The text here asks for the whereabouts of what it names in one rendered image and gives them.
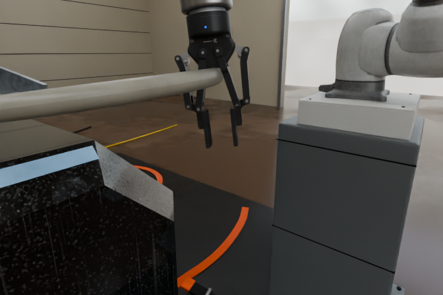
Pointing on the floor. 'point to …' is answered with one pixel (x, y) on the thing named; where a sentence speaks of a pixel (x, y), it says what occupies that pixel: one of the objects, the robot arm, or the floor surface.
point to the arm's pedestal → (339, 209)
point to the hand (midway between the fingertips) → (221, 128)
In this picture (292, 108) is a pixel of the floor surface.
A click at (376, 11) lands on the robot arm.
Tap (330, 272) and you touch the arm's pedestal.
